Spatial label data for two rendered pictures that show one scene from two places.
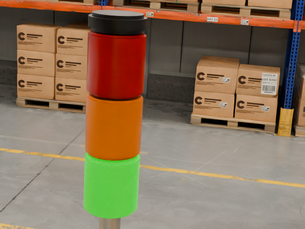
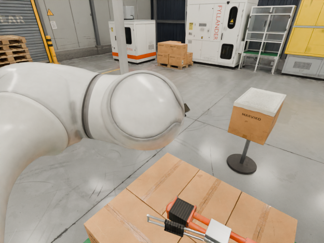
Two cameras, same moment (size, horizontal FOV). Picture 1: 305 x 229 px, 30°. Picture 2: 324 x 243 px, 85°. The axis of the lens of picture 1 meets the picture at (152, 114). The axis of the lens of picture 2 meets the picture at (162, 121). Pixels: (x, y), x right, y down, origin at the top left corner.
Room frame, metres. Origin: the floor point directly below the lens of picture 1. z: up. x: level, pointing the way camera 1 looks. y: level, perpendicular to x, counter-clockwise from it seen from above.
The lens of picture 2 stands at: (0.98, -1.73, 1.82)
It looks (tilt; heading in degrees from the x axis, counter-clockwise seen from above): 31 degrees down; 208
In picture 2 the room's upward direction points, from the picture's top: straight up
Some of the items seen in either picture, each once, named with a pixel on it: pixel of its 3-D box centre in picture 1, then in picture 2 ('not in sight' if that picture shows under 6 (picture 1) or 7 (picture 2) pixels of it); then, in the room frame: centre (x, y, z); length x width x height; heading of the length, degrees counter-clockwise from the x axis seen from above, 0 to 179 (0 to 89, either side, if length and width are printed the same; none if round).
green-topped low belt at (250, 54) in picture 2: not in sight; (259, 61); (-7.04, -1.70, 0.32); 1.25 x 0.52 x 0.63; 81
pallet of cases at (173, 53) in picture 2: not in sight; (175, 54); (-6.24, -4.88, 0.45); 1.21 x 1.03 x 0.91; 81
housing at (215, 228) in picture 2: not in sight; (217, 235); (0.62, -1.71, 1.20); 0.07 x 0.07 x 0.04; 86
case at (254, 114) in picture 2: not in sight; (256, 113); (-1.21, -1.60, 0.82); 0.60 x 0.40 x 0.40; 168
